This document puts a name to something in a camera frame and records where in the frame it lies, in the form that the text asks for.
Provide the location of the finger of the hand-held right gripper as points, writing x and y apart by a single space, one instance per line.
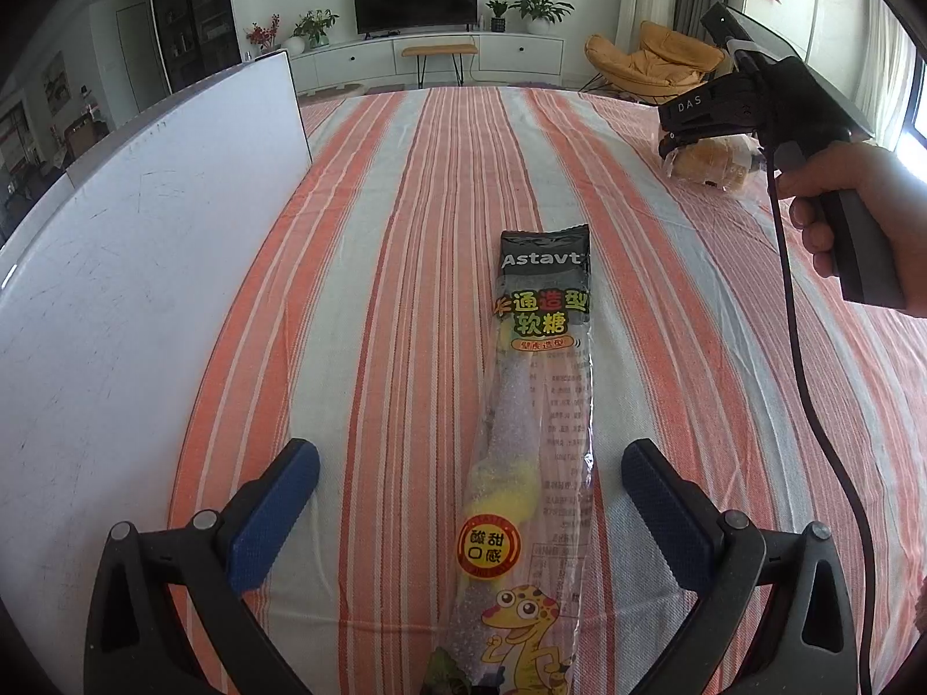
688 141

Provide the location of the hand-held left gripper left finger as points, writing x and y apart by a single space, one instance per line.
271 514

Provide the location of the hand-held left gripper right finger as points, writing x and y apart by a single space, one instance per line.
670 514

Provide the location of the bread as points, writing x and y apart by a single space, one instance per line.
706 165

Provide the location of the long black-topped candy packet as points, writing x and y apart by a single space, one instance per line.
536 376

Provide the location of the white cardboard box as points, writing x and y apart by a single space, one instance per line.
108 304

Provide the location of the person's right hand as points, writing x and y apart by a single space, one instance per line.
891 188

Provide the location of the orange lounge chair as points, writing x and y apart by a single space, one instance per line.
652 61

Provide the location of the white curtain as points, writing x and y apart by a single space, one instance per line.
887 58

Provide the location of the white television cabinet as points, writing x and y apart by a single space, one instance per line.
521 54

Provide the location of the large leafy potted plant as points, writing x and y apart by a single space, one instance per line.
539 7

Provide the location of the small potted plant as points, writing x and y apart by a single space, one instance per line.
497 14

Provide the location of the small wooden bench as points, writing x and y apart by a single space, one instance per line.
438 51

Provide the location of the orange striped tablecloth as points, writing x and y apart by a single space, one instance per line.
405 232

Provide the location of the flat screen television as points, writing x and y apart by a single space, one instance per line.
416 0

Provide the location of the plant in white pot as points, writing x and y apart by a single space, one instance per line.
315 27

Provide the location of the red flowers in vase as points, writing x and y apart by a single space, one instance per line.
262 35

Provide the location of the dark display cabinet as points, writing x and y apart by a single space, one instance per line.
192 14

